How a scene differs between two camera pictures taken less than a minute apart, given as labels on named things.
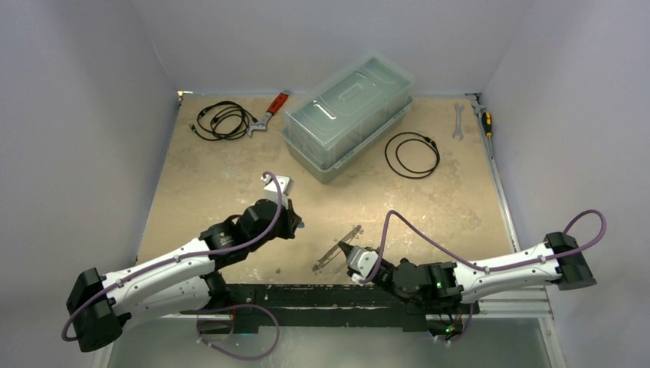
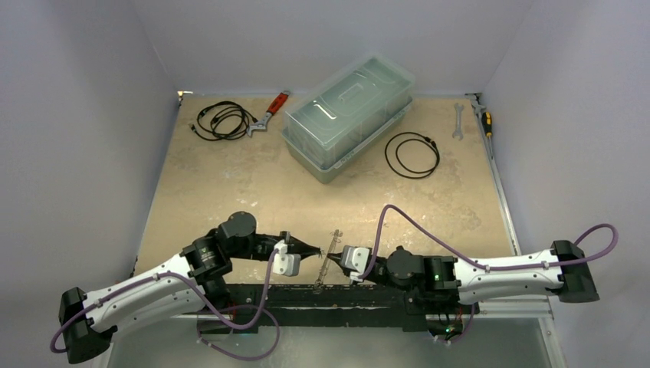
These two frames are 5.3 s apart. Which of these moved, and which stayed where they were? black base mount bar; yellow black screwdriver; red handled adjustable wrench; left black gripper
Moved: left black gripper
Stayed: red handled adjustable wrench; yellow black screwdriver; black base mount bar
